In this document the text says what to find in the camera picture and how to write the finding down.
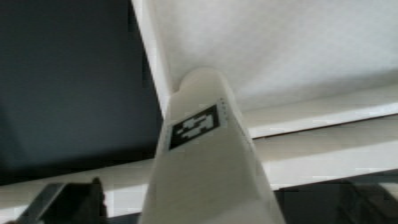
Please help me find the white front obstacle bar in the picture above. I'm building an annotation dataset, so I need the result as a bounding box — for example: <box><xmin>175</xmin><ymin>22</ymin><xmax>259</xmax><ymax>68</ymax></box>
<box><xmin>0</xmin><ymin>115</ymin><xmax>398</xmax><ymax>223</ymax></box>

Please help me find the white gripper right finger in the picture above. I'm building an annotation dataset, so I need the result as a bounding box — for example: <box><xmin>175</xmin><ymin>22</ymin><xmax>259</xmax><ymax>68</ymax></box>
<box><xmin>273</xmin><ymin>179</ymin><xmax>398</xmax><ymax>224</ymax></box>

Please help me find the white desk leg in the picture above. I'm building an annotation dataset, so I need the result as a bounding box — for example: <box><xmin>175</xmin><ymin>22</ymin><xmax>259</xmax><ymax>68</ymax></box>
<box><xmin>138</xmin><ymin>68</ymin><xmax>285</xmax><ymax>224</ymax></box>

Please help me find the white desk top tray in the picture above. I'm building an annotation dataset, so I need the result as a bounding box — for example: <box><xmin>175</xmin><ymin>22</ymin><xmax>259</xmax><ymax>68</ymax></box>
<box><xmin>129</xmin><ymin>0</ymin><xmax>398</xmax><ymax>137</ymax></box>

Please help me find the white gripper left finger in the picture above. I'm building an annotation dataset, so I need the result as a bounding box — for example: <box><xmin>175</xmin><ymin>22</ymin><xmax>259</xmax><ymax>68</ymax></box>
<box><xmin>15</xmin><ymin>178</ymin><xmax>108</xmax><ymax>224</ymax></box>

